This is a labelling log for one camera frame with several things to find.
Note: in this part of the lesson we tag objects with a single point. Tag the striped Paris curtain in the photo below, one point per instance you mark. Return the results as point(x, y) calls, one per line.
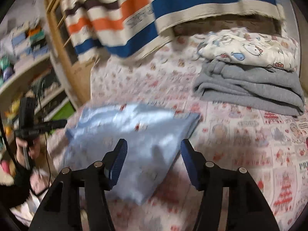
point(135, 28)

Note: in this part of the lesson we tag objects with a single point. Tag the black sleeved left forearm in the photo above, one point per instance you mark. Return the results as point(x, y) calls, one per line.
point(17, 193)

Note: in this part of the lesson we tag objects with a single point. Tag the light blue satin pants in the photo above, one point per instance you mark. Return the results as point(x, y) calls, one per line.
point(153, 136)

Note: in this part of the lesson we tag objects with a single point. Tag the stacked shoe boxes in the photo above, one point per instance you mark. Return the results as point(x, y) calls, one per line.
point(29, 41)

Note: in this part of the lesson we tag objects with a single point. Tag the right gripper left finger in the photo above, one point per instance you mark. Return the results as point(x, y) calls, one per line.
point(60, 208)

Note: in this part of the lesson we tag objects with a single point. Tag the patterned bed sheet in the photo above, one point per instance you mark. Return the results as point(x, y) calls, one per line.
point(272, 147)

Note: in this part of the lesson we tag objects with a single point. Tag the grey folded sweatpants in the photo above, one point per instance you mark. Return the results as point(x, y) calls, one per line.
point(263, 88)

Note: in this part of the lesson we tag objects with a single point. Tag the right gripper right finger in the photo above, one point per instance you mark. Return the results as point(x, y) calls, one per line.
point(247, 207)

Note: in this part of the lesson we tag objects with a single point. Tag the white storage shelf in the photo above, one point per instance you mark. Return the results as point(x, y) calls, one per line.
point(41, 78)

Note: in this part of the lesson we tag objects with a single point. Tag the white cartoon print pants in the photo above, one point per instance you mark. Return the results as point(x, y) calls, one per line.
point(239, 46)

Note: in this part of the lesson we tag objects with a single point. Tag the wooden glass door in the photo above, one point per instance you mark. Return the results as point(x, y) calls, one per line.
point(77, 74)

